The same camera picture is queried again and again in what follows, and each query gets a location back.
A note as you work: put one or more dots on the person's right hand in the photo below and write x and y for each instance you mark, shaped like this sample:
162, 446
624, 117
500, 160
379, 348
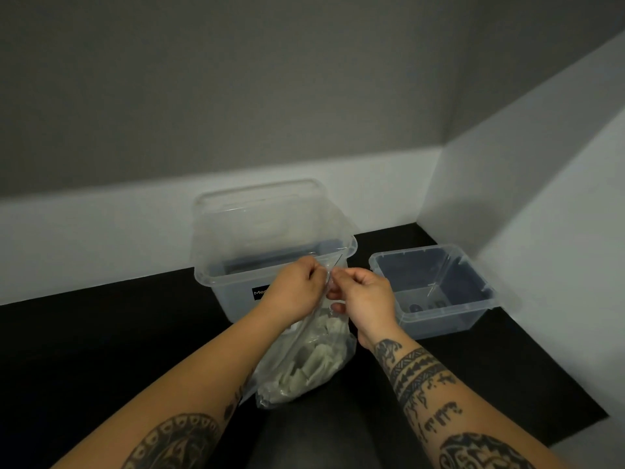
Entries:
371, 307

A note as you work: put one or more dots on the person's left hand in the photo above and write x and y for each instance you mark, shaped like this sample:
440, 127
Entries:
293, 293

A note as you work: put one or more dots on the clear plastic bag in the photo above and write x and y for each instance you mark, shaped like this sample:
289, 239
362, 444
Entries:
288, 337

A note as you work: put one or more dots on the small clear plastic bin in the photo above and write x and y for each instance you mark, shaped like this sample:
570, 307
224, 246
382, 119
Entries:
439, 317

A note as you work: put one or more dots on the person's left forearm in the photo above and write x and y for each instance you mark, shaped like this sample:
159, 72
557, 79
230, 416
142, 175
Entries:
195, 390

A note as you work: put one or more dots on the person's right forearm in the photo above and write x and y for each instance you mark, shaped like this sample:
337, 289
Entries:
454, 415

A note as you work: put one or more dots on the large clear storage box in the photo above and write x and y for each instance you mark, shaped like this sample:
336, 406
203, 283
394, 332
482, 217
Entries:
234, 297

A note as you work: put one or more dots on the clear storage box lid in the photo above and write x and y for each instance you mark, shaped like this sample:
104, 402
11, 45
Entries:
263, 214

